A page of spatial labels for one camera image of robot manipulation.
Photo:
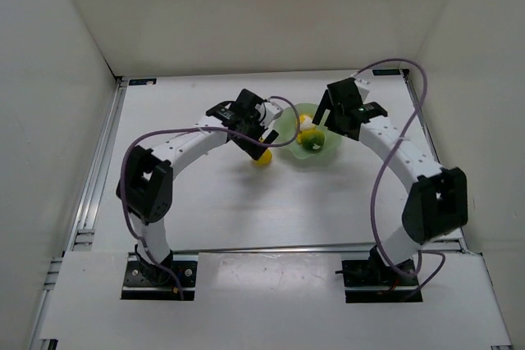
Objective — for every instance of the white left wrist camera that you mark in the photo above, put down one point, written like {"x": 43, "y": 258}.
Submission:
{"x": 268, "y": 112}

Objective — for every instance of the green yellow fake mango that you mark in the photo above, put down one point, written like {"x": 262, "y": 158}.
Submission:
{"x": 312, "y": 140}

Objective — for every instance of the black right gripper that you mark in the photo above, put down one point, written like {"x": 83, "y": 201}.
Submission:
{"x": 332, "y": 116}

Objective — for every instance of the peeled fake lemon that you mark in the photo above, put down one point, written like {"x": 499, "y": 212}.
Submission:
{"x": 305, "y": 124}

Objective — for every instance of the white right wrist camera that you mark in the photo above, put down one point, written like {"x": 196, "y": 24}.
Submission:
{"x": 364, "y": 88}

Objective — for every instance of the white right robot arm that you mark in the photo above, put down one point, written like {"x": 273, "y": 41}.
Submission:
{"x": 437, "y": 201}

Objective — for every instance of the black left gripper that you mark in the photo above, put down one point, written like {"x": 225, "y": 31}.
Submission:
{"x": 249, "y": 137}

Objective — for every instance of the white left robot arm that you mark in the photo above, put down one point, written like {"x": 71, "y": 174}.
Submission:
{"x": 145, "y": 186}

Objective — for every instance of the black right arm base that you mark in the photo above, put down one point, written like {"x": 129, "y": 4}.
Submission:
{"x": 373, "y": 281}

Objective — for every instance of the aluminium frame rail left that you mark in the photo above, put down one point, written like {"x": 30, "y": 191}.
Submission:
{"x": 82, "y": 231}

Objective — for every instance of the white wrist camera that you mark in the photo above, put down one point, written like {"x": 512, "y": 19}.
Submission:
{"x": 364, "y": 88}
{"x": 268, "y": 112}

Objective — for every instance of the green scalloped fruit bowl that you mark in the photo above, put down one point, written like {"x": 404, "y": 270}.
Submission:
{"x": 286, "y": 126}

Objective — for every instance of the yellow fake pear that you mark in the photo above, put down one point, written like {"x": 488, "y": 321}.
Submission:
{"x": 265, "y": 159}

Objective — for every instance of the blue label right corner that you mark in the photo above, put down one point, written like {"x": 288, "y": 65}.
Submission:
{"x": 386, "y": 72}

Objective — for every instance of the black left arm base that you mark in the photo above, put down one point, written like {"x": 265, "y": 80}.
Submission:
{"x": 143, "y": 282}

